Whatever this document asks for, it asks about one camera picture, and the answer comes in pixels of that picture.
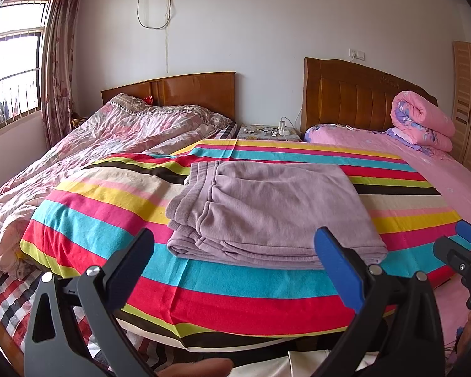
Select red plaid bed sheet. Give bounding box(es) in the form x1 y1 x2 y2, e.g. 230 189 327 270
0 267 181 377

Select pink bed sheet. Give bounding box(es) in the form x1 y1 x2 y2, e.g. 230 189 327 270
304 123 471 362

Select purple pillow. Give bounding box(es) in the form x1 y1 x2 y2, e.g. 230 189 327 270
385 128 420 150

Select thin wall pipe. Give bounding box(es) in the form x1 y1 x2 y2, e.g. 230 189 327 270
164 0 172 73

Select pink floral curtain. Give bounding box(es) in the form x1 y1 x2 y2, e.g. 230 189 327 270
41 0 87 150

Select barred window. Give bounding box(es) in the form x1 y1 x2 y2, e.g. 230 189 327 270
0 0 51 138

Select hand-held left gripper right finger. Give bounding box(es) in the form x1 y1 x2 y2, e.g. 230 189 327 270
314 226 445 377

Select rainbow striped blanket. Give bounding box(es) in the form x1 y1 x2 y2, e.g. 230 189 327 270
19 139 471 352

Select lilac fleece pants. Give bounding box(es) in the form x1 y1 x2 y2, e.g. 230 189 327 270
165 160 389 270

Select light wooden wardrobe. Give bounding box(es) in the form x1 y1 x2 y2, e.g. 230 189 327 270
451 40 471 173

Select plain wooden headboard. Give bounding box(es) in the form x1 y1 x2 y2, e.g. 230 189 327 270
100 71 236 120

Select person's left hand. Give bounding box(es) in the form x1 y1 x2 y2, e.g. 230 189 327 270
173 357 235 377

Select small nightstand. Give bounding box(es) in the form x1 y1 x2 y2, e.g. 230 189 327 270
236 124 303 142

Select white cloth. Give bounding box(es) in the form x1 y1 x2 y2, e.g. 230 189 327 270
233 351 326 377

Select carved wooden headboard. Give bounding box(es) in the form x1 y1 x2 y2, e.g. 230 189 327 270
301 57 438 132

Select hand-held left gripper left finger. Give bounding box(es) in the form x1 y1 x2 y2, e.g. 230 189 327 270
24 227 158 377

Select rolled pink floral quilt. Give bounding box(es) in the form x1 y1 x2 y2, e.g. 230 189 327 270
390 91 456 152

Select air conditioner power cable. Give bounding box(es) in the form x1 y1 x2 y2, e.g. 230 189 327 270
137 0 173 30

